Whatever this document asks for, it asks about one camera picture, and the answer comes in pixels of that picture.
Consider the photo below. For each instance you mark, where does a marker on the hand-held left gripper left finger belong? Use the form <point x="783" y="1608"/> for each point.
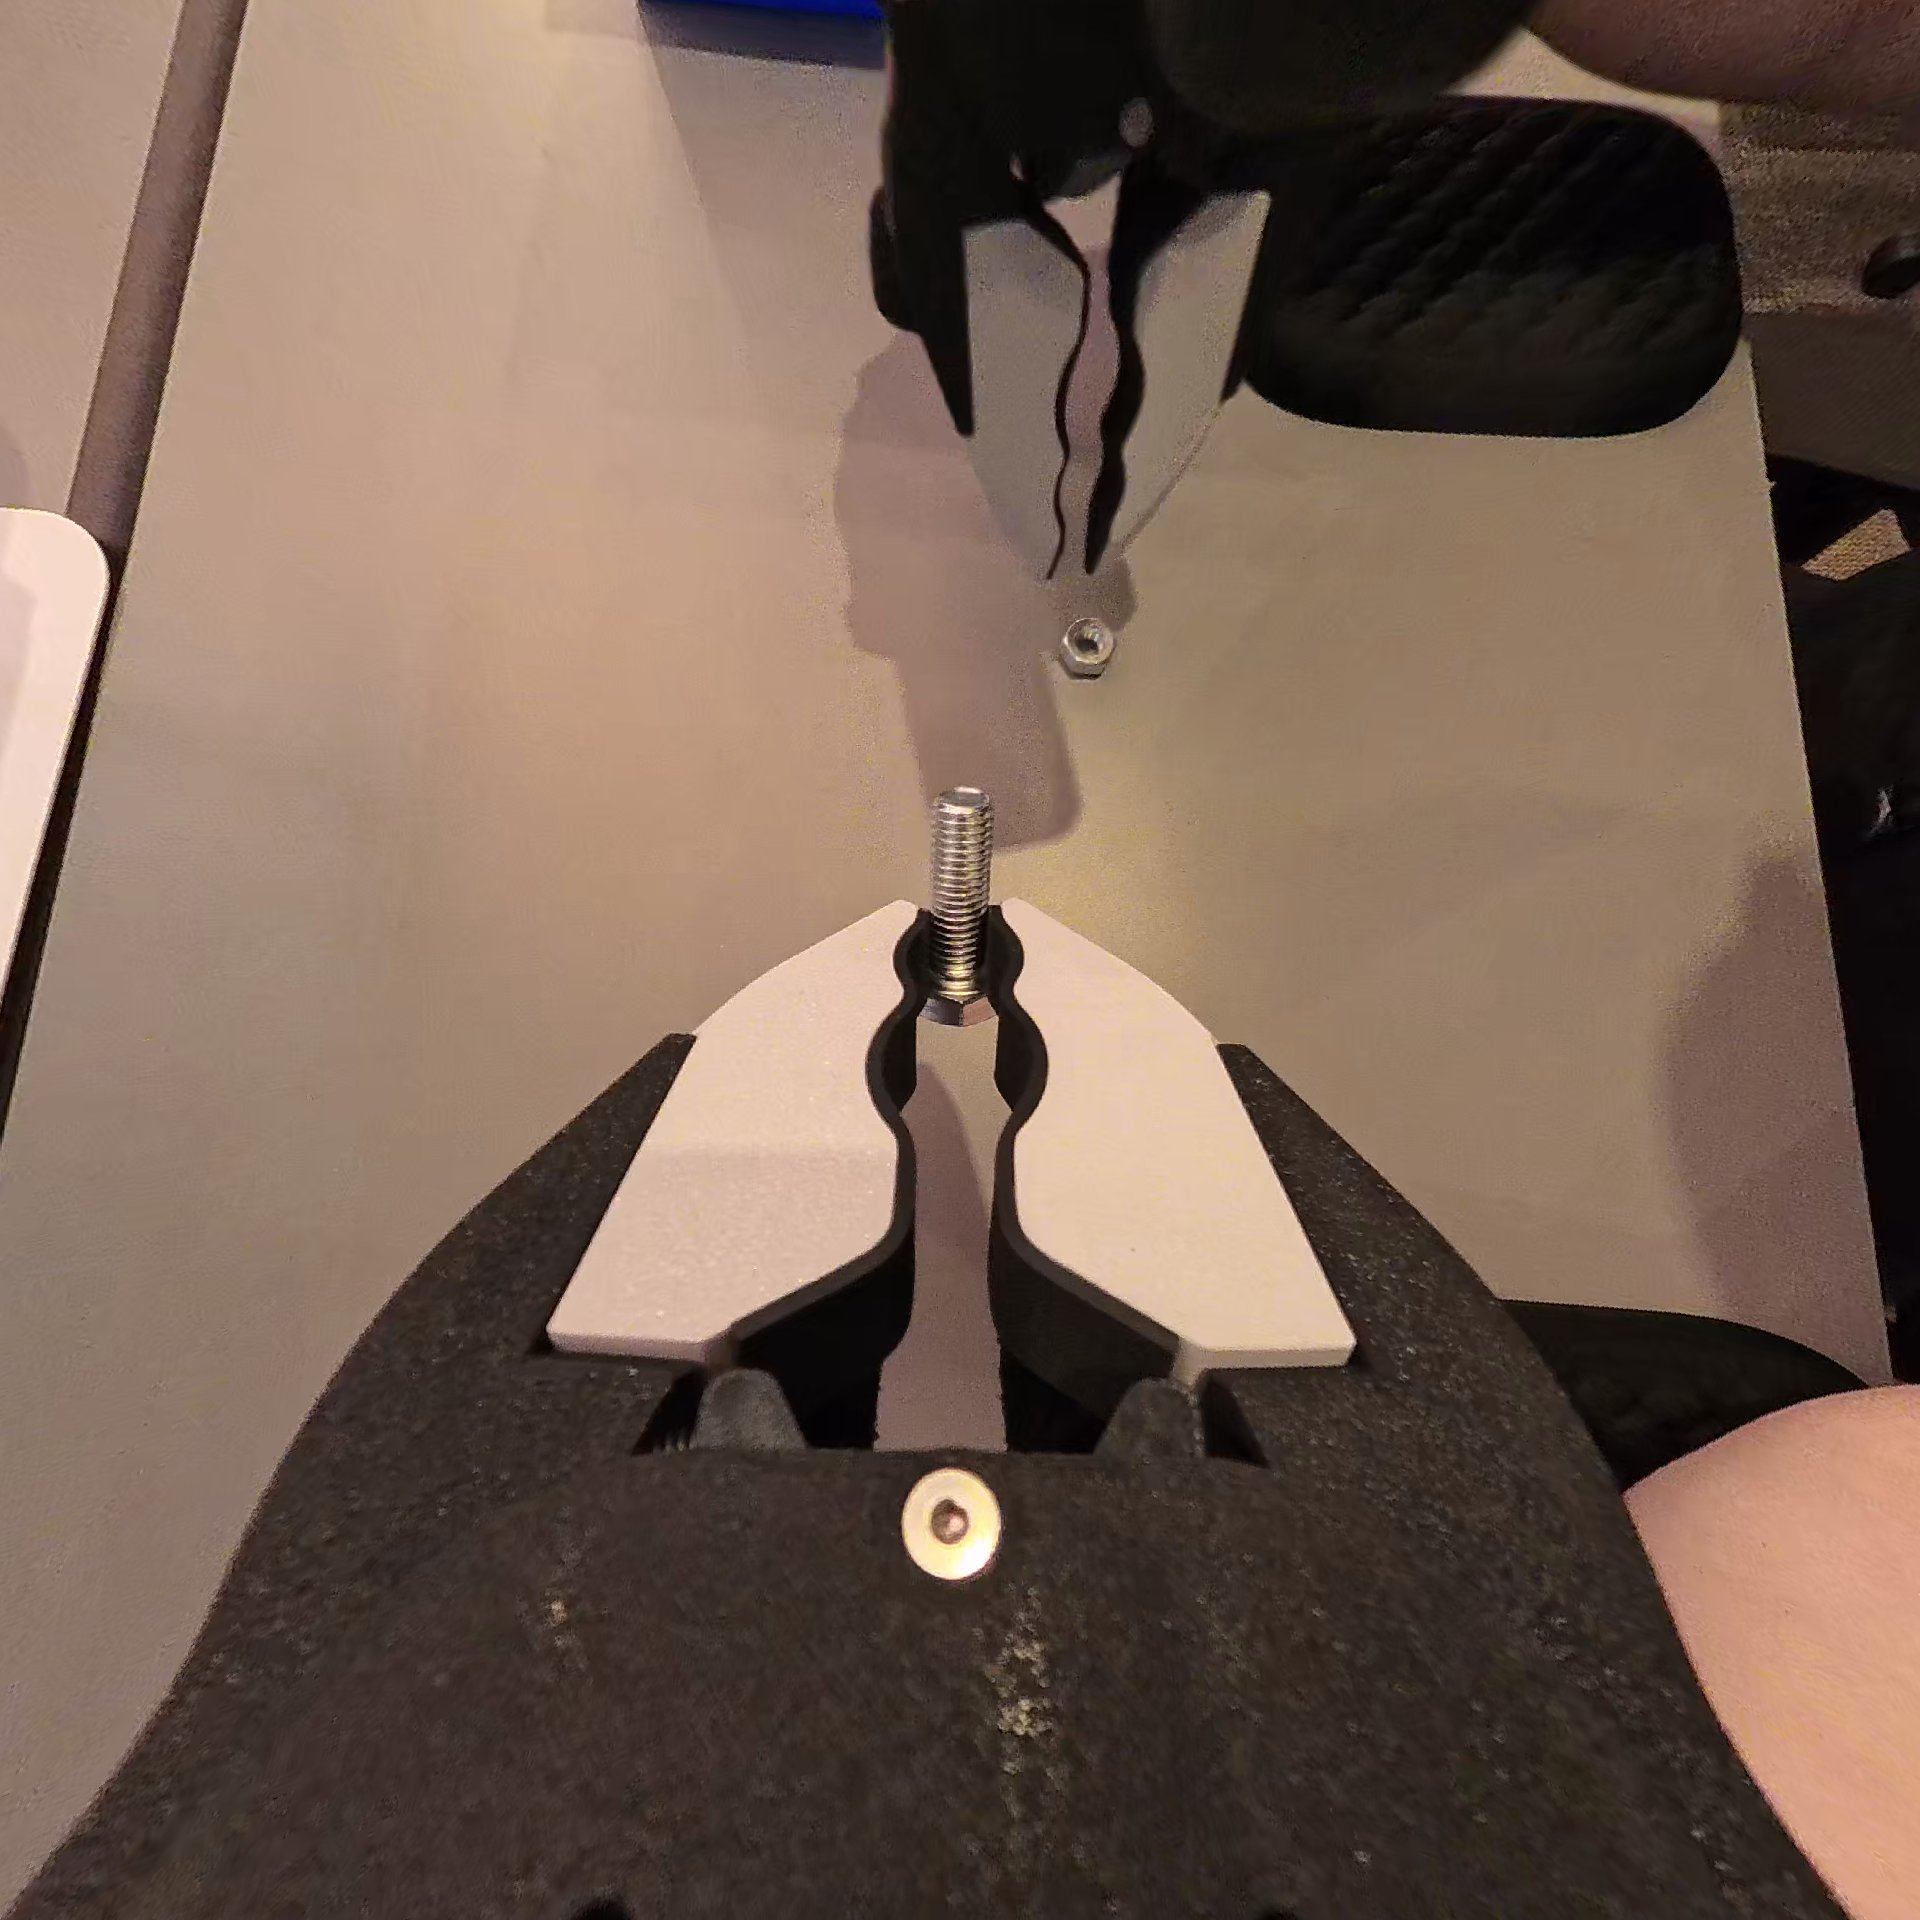
<point x="750" y="1170"/>

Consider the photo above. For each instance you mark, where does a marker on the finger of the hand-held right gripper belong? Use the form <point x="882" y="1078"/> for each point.
<point x="1193" y="344"/>
<point x="1021" y="344"/>

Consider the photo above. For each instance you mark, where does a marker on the person's right forearm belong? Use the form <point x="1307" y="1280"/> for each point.
<point x="1724" y="43"/>

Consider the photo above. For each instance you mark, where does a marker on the steel hex bolt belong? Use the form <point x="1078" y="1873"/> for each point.
<point x="956" y="899"/>

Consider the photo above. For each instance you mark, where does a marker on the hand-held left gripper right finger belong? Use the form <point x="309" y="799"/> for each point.
<point x="1155" y="1187"/>

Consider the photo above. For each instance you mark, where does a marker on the steel hex nut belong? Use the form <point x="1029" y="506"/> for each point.
<point x="1069" y="654"/>

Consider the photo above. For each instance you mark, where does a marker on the person's left forearm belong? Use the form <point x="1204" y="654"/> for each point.
<point x="1801" y="1650"/>

